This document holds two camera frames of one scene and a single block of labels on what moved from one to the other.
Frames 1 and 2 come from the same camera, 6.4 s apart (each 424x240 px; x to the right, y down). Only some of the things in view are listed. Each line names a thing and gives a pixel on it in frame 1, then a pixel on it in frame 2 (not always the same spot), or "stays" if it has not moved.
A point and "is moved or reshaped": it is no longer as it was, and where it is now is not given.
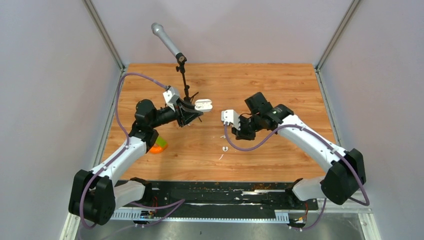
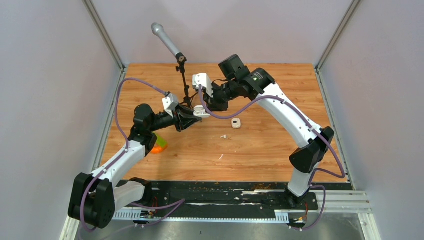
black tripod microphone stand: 182,59 stays
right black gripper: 241,134 → 214,103
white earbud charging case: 204,105 is moved or reshaped
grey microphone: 159,29 stays
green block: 161,142 stays
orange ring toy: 157,150 stays
